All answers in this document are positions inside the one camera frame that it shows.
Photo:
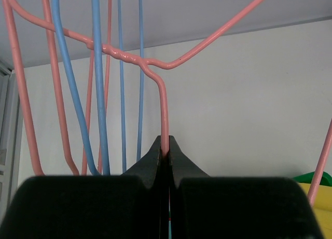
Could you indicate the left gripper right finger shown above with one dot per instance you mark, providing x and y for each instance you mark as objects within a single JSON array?
[{"x": 235, "y": 207}]

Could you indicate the blue hanger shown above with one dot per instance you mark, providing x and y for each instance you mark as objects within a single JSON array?
[
  {"x": 102, "y": 94},
  {"x": 72, "y": 85}
]

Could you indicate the aluminium left frame posts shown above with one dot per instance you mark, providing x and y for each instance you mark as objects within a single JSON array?
[{"x": 11, "y": 130}]

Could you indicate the pink hanger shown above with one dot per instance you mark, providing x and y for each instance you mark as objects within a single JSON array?
[
  {"x": 143, "y": 63},
  {"x": 24, "y": 97},
  {"x": 105, "y": 72}
]

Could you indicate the yellow trousers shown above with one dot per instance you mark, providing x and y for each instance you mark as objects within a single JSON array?
[{"x": 322, "y": 209}]

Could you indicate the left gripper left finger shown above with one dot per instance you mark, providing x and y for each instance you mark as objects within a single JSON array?
[{"x": 117, "y": 206}]

